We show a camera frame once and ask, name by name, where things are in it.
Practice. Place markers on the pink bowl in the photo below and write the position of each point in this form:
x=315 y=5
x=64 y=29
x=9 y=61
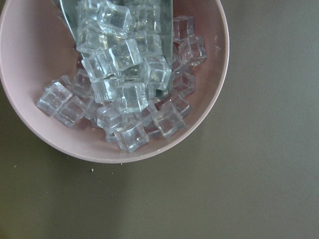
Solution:
x=35 y=47

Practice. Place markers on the clear ice cube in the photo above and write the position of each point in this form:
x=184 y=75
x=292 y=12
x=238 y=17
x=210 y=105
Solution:
x=168 y=119
x=114 y=19
x=132 y=136
x=53 y=98

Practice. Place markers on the metal ice scoop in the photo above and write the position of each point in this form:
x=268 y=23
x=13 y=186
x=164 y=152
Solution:
x=112 y=62

